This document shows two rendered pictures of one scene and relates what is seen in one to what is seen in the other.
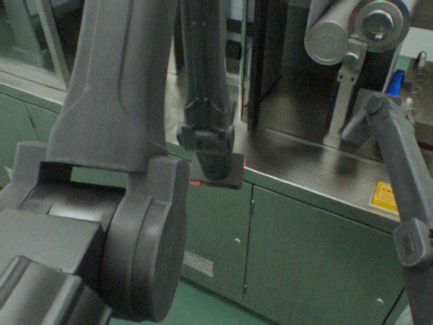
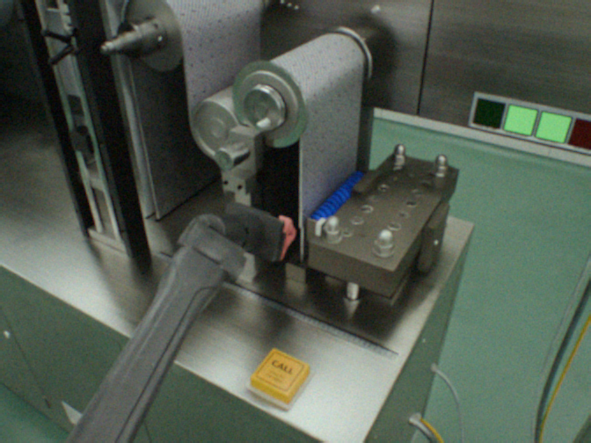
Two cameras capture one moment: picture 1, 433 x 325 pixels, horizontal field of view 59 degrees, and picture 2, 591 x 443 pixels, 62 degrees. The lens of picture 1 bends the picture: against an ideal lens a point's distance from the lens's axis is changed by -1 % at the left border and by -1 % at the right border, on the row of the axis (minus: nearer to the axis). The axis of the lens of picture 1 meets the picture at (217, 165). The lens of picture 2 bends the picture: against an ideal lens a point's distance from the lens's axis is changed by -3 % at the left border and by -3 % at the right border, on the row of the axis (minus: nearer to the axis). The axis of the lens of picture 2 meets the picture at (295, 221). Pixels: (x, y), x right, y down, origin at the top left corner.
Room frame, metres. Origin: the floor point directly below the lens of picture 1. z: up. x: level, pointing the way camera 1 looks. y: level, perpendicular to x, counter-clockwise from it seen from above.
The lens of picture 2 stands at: (0.19, -0.48, 1.57)
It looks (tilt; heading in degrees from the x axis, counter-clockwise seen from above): 35 degrees down; 2
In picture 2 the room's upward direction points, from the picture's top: straight up
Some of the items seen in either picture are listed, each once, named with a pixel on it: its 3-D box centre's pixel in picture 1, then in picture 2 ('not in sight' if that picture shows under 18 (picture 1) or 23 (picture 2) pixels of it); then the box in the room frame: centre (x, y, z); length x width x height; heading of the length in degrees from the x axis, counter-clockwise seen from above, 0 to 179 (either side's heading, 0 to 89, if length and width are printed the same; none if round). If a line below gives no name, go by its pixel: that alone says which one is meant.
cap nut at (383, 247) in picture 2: not in sight; (384, 241); (0.86, -0.61, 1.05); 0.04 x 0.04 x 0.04
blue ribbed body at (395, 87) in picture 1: (393, 88); (339, 198); (1.04, -0.54, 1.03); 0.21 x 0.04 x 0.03; 152
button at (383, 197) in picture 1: (388, 196); (280, 375); (0.69, -0.44, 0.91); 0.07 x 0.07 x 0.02; 62
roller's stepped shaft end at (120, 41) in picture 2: not in sight; (116, 46); (1.01, -0.15, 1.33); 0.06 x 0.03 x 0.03; 152
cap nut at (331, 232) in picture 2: (407, 105); (331, 227); (0.90, -0.52, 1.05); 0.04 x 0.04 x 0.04
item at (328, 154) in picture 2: (394, 60); (331, 158); (1.05, -0.52, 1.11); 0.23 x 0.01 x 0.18; 152
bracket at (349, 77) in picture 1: (344, 95); (244, 209); (0.95, -0.36, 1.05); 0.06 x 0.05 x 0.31; 152
